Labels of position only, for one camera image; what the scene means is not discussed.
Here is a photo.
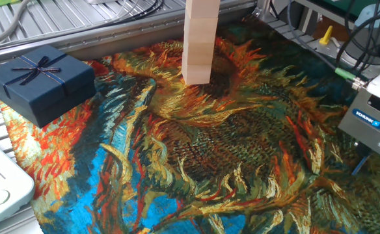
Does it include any grey Schunk gripper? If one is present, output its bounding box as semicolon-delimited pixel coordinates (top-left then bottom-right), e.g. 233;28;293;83
338;69;380;197

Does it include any sunflower painting cloth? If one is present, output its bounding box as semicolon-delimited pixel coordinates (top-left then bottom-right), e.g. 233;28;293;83
0;14;380;234

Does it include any navy gift box with ribbon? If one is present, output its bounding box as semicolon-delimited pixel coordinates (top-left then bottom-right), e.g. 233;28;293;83
0;44;97;129

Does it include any white plastic device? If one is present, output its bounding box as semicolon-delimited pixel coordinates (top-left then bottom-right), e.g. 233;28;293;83
0;132;36;233

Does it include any green cable plug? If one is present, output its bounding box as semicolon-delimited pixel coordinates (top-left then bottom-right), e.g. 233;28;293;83
334;66;357;82

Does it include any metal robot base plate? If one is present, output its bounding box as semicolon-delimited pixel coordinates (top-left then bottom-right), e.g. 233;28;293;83
316;38;380;79

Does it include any yellow plastic handle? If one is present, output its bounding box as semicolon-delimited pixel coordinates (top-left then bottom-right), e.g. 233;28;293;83
319;25;334;46

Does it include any black cable bundle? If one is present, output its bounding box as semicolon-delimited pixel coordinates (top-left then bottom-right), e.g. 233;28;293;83
88;0;165;30

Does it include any grey corrugated hose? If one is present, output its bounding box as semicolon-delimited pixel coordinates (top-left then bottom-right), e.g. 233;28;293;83
0;0;33;52

